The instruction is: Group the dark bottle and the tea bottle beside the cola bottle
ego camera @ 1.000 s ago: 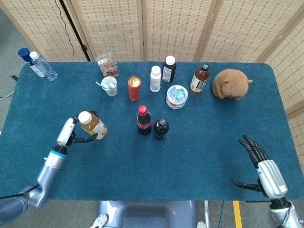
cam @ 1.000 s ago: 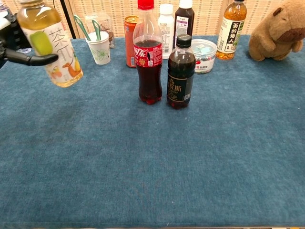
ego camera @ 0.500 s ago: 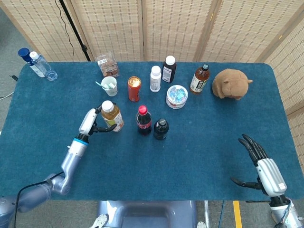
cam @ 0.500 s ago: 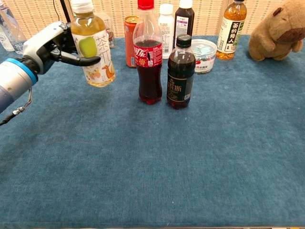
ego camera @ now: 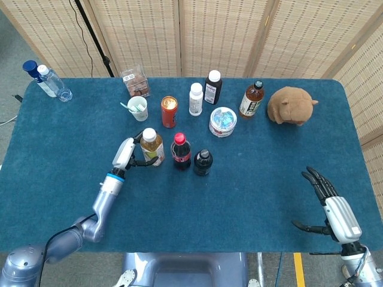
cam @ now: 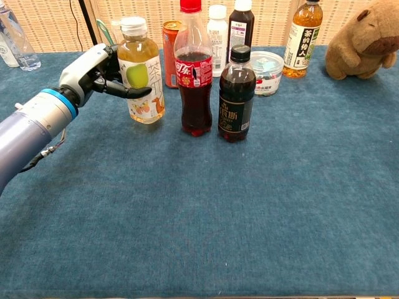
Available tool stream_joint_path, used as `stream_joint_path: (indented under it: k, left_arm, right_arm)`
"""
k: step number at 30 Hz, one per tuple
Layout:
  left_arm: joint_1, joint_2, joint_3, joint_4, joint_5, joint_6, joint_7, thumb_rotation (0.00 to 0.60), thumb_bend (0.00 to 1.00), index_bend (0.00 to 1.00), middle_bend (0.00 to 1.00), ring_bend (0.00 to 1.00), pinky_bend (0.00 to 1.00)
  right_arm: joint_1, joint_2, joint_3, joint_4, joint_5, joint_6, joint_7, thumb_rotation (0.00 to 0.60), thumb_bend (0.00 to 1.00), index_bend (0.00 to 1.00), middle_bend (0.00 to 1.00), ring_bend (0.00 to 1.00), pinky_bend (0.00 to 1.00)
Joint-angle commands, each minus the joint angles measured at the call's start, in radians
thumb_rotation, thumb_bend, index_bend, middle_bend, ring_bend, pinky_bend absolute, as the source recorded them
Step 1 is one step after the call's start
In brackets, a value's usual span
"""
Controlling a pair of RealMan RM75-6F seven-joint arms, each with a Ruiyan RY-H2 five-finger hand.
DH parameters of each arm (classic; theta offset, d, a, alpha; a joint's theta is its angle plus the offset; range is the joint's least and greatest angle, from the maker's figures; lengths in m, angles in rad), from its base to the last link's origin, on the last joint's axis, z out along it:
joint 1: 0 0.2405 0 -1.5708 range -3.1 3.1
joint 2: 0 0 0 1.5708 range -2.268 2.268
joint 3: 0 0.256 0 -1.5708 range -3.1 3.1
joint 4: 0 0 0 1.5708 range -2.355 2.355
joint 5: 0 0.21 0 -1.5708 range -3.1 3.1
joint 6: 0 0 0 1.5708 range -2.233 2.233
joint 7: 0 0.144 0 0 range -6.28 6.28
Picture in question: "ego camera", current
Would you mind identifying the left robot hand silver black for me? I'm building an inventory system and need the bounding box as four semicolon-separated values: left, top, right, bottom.
111;130;160;178

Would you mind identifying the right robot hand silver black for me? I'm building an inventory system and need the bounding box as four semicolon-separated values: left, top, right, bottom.
291;166;363;244

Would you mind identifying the yellow tea bottle white cap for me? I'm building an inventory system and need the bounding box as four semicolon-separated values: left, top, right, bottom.
140;127;165;167

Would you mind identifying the dark bottle with grey cap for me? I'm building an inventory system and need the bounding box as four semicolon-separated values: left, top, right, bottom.
193;148;214;176

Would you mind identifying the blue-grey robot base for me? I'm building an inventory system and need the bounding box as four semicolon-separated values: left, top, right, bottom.
123;252;249;287

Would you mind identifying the cola bottle red cap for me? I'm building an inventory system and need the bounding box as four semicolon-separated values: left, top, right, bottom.
170;132;192;171

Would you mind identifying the brown tea bottle black cap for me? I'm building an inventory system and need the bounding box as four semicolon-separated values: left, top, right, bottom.
238;80;266;120

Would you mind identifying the white paper cup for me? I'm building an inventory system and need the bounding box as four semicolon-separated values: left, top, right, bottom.
127;96;149;122

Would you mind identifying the green white toothbrush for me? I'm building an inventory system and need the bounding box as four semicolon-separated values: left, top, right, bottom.
120;102;144;114

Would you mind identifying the blue table mat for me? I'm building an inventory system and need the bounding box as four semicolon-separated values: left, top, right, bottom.
0;77;383;255

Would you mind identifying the orange drink can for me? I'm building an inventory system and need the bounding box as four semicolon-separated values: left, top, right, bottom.
160;95;179;129

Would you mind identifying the yellow floor tape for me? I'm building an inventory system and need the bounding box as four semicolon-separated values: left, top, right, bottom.
293;252;306;287

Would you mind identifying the clear box of cookies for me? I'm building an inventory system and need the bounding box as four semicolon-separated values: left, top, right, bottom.
120;65;151;98

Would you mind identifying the white pill bottle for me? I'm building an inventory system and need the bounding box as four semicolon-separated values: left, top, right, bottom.
189;82;204;117

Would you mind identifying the clear water bottle white cap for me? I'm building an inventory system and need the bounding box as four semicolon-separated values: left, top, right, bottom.
37;64;74;103

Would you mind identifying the white table leg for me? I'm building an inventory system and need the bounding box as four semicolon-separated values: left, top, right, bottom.
256;252;265;285

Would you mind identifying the round white blue tin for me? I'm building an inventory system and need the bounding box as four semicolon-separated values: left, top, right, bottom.
208;106;238;138

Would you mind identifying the dark bottle white cap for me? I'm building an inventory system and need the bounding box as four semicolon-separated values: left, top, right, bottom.
204;69;223;105

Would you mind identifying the black tripod stand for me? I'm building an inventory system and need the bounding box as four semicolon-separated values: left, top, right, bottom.
74;0;116;78

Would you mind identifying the brown capybara plush toy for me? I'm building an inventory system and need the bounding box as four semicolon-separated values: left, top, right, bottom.
267;86;319;126

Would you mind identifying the bottle with blue cap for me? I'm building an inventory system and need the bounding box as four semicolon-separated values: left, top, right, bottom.
22;60;57;98

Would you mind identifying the bamboo folding screen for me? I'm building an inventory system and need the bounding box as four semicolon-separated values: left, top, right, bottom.
0;0;383;210

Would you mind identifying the blue cable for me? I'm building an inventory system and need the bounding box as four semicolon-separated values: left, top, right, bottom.
274;252;284;287

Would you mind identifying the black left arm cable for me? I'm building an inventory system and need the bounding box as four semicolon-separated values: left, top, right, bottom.
38;213;97;287

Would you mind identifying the thin black hanging cable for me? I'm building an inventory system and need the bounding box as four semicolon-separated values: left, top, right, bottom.
68;0;94;77

